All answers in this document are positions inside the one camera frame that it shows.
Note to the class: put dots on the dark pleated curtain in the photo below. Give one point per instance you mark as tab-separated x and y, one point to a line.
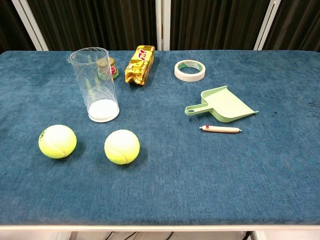
100	25

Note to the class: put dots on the blue table cloth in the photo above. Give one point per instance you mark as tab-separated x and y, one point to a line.
175	175

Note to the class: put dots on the pink wrapped sausage stick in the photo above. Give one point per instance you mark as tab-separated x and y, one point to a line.
220	129

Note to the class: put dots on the yellow tennis ball with print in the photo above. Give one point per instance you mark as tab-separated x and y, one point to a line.
57	142

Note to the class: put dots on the gold foil snack package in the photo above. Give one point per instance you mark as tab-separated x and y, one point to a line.
140	66

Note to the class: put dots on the white tape roll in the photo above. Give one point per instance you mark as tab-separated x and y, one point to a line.
186	76

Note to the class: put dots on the light green plastic dustpan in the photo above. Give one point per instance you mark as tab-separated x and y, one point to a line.
225	105

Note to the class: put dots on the small jar with green label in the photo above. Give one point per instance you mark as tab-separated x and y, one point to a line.
113	71

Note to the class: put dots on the clear plastic tube container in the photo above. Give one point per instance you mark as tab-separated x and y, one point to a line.
103	111

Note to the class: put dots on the white upright frame post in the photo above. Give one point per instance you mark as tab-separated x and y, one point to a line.
163	25

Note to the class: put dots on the white slanted frame post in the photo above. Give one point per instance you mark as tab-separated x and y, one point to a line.
266	27
31	27

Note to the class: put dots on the plain yellow tennis ball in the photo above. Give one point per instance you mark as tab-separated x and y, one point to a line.
122	147

